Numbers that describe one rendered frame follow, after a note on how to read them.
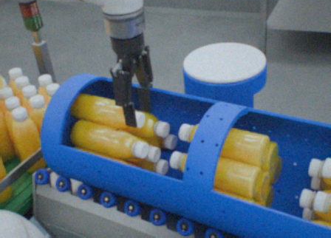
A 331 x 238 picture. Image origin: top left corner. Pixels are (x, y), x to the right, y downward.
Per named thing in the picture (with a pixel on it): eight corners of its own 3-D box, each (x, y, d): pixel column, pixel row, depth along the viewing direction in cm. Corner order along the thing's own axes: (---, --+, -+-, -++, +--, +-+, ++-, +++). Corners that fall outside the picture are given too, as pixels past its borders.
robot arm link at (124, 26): (151, 1, 108) (154, 27, 112) (117, -3, 112) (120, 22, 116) (128, 18, 102) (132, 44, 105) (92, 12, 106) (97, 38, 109)
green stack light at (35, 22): (35, 32, 175) (31, 18, 172) (21, 29, 177) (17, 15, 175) (47, 24, 179) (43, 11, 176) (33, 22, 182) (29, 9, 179)
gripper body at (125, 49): (130, 42, 106) (135, 80, 111) (150, 26, 112) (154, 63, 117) (101, 37, 109) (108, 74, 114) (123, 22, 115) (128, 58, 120)
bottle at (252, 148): (262, 137, 105) (184, 120, 113) (257, 170, 106) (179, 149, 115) (273, 134, 111) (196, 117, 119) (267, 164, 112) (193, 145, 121)
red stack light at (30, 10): (31, 18, 172) (28, 7, 170) (17, 15, 175) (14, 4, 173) (43, 11, 176) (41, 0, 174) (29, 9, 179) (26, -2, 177)
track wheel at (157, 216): (166, 210, 120) (170, 209, 122) (150, 205, 122) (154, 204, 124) (162, 228, 120) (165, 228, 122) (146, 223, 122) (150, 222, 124)
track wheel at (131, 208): (140, 201, 124) (144, 200, 125) (125, 196, 126) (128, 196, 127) (136, 219, 124) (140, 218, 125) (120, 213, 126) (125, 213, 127)
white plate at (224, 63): (206, 89, 156) (207, 92, 156) (282, 65, 163) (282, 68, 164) (170, 55, 177) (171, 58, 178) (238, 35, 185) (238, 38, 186)
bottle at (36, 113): (39, 148, 161) (24, 99, 151) (61, 143, 162) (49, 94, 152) (41, 161, 156) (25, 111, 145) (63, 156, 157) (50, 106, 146)
